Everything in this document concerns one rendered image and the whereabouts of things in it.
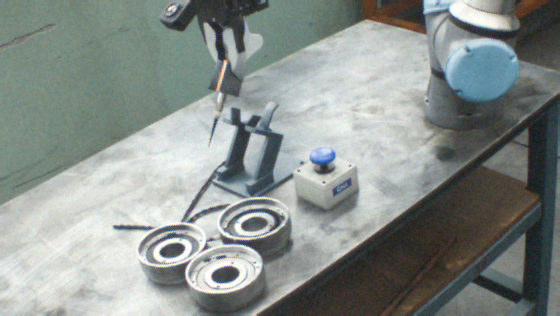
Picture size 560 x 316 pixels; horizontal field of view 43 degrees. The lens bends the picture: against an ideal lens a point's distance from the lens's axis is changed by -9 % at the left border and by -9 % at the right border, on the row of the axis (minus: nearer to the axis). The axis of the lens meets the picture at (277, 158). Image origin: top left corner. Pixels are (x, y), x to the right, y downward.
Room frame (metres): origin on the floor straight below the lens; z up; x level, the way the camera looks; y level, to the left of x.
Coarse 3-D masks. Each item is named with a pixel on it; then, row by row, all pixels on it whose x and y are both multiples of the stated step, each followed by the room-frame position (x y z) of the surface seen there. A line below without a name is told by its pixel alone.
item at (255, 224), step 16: (240, 208) 0.97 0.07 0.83; (272, 208) 0.95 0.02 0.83; (288, 208) 0.93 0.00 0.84; (224, 224) 0.93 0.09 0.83; (240, 224) 0.93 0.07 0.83; (256, 224) 0.94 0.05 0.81; (272, 224) 0.91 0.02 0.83; (288, 224) 0.90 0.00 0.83; (224, 240) 0.90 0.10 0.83; (240, 240) 0.87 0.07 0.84; (256, 240) 0.87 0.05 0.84; (272, 240) 0.88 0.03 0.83; (288, 240) 0.91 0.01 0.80
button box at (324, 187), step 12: (300, 168) 1.03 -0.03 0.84; (312, 168) 1.02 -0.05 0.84; (324, 168) 1.01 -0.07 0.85; (336, 168) 1.01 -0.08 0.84; (348, 168) 1.00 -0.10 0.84; (300, 180) 1.01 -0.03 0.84; (312, 180) 0.99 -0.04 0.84; (324, 180) 0.98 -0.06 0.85; (336, 180) 0.98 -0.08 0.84; (348, 180) 0.99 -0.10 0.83; (300, 192) 1.01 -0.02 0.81; (312, 192) 0.99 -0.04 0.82; (324, 192) 0.96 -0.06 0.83; (336, 192) 0.98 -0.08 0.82; (348, 192) 0.99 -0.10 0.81; (324, 204) 0.97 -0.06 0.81; (336, 204) 0.97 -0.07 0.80
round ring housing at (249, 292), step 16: (208, 256) 0.86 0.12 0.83; (224, 256) 0.86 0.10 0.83; (240, 256) 0.85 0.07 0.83; (256, 256) 0.83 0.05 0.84; (192, 272) 0.83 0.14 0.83; (208, 272) 0.83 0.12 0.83; (224, 272) 0.83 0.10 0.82; (240, 272) 0.81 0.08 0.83; (256, 272) 0.81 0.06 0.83; (192, 288) 0.79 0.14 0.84; (224, 288) 0.79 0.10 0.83; (240, 288) 0.77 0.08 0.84; (256, 288) 0.78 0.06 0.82; (208, 304) 0.77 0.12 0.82; (224, 304) 0.76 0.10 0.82; (240, 304) 0.77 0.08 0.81
